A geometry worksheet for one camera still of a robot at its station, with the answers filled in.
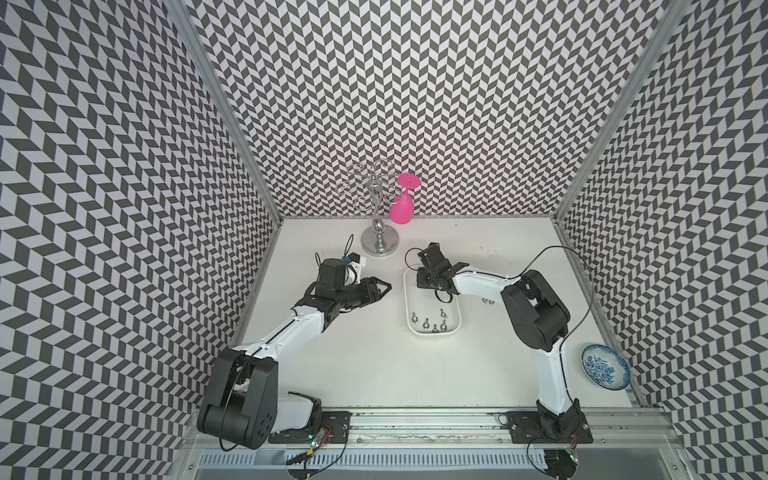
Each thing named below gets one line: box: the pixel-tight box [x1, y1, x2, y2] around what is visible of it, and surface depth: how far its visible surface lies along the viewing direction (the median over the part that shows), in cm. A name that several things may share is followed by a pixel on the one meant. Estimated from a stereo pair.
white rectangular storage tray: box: [403, 266, 462, 336], surface depth 93 cm
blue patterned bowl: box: [581, 344, 631, 391], surface depth 82 cm
